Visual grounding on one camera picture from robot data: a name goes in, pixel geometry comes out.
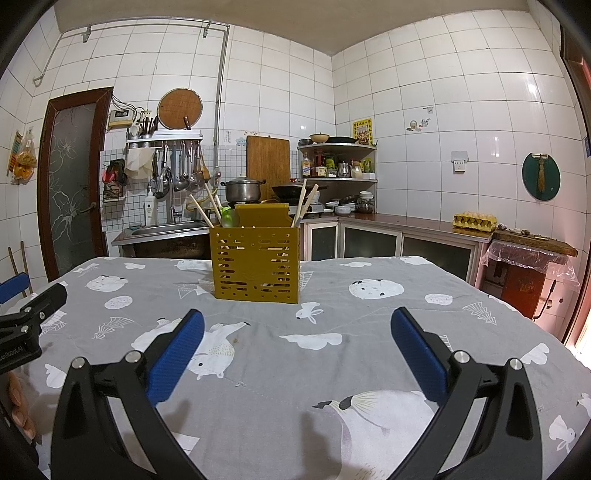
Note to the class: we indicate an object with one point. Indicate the green round board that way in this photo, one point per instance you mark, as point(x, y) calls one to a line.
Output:
point(531, 182)

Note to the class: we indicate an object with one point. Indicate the wooden chopstick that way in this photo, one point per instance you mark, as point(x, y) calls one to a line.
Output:
point(301, 205)
point(203, 211)
point(214, 206)

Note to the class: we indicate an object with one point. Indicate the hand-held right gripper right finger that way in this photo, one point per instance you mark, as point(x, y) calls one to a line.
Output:
point(418, 350)

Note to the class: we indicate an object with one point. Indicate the thick wooden chopping block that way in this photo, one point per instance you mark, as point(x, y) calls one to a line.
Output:
point(535, 244)

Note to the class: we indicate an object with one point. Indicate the small steel pot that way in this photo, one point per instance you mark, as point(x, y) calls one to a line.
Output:
point(198, 216)

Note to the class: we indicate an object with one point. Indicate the stack of white bowls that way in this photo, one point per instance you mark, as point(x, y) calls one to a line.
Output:
point(341, 208)

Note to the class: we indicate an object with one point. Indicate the row of hanging ladles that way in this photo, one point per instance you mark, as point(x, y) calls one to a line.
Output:
point(180, 166)

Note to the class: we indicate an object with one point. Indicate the white soap bottle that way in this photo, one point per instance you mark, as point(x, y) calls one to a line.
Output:
point(150, 210)

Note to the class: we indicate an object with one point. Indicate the steel sink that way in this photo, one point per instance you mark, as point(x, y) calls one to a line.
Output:
point(166, 228)

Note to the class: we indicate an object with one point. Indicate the grey printed tablecloth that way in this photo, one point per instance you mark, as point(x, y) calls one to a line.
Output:
point(277, 392)

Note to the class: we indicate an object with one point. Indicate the black pan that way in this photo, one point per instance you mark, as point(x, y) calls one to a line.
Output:
point(341, 140)

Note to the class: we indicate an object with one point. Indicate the white cloth bag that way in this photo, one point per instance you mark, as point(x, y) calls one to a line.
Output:
point(138, 164)

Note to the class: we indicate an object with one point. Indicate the white wall outlet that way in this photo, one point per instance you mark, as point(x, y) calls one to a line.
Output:
point(459, 164)

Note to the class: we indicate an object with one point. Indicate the brown wooden door frame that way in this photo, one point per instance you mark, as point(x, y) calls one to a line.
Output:
point(577, 184)

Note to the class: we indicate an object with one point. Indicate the metal wall pipe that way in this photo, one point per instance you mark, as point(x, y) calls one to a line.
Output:
point(222, 92)

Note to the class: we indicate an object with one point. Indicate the gas stove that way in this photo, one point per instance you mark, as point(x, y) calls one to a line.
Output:
point(314, 208)

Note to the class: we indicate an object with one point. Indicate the steel pot with lid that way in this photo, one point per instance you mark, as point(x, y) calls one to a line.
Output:
point(242, 190)

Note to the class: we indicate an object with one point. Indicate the beige wall device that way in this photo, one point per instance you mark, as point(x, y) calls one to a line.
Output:
point(121, 118)

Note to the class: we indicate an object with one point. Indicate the metal faucet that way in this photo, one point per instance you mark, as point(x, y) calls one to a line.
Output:
point(171, 203)

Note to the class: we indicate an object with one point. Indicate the kitchen counter cabinet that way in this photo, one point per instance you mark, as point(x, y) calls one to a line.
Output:
point(415, 244)

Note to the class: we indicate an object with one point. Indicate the rectangular wooden cutting board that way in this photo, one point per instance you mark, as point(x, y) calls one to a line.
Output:
point(268, 159)

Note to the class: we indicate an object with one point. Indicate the hanging plastic bag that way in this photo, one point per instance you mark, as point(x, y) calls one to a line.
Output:
point(23, 161)

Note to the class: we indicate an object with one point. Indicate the black wok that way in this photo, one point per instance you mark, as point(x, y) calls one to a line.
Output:
point(288, 190)

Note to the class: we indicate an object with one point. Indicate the red cabinet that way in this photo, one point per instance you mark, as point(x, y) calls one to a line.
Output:
point(521, 288)

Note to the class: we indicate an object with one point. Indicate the red black hanging item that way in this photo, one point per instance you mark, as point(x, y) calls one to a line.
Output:
point(113, 175)

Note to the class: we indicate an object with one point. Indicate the glass jar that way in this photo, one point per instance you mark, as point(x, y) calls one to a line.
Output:
point(366, 203)

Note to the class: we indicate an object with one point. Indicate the yellow perforated utensil holder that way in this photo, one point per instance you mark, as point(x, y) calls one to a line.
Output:
point(254, 263)

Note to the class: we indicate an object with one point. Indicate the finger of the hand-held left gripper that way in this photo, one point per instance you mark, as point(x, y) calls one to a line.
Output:
point(11, 286)
point(37, 305)

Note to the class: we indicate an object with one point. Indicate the round wooden board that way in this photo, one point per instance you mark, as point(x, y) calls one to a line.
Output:
point(178, 107)

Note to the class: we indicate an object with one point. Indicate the row of condiment bottles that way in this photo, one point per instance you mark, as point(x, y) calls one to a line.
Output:
point(318, 166)

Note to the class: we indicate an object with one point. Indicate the wall hook stickers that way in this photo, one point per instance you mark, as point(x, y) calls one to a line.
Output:
point(413, 124)

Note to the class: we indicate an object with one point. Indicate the brown frosted glass door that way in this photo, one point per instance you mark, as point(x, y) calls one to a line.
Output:
point(69, 184)

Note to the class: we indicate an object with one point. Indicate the clear plastic sheet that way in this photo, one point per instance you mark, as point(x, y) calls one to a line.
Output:
point(508, 257)

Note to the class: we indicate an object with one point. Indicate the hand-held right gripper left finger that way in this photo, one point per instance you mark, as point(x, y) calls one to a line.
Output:
point(178, 350)

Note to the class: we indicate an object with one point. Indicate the ceramic bowl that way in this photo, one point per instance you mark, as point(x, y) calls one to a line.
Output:
point(319, 138)

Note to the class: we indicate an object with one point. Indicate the yellow wall poster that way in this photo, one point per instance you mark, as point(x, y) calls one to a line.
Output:
point(362, 131)

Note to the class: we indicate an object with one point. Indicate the person's left hand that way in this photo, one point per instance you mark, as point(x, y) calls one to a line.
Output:
point(23, 406)

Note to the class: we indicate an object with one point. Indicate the metal wall rack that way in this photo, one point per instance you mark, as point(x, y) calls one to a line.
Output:
point(166, 136)

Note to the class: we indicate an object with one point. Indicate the yellow egg carton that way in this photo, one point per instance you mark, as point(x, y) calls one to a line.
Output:
point(475, 221)

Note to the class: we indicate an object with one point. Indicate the metal corner shelf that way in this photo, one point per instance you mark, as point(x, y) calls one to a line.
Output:
point(337, 179)

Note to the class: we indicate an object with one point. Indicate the wooden sticks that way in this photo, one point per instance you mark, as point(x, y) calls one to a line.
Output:
point(18, 272)

